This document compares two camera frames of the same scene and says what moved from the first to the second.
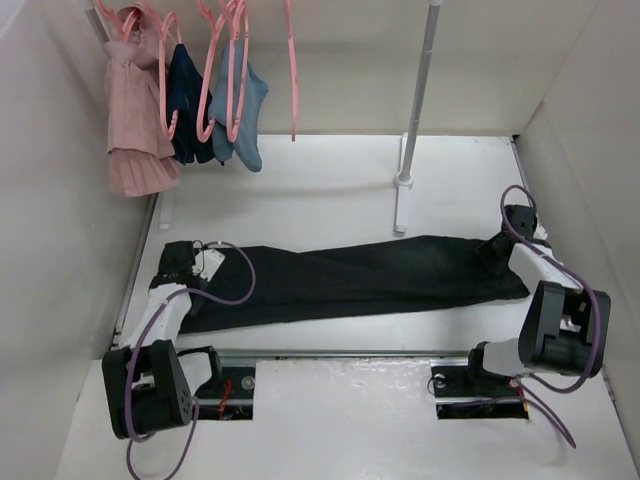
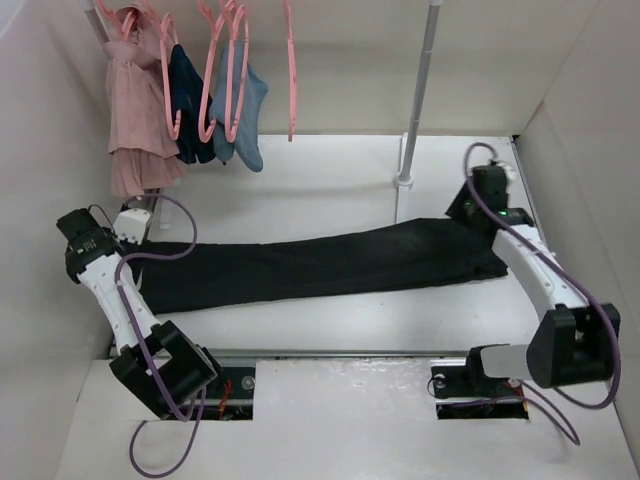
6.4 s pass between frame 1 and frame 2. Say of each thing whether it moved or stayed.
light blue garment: stayed
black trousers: moved
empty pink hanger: stayed
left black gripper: moved
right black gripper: moved
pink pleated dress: stayed
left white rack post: stayed
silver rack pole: stayed
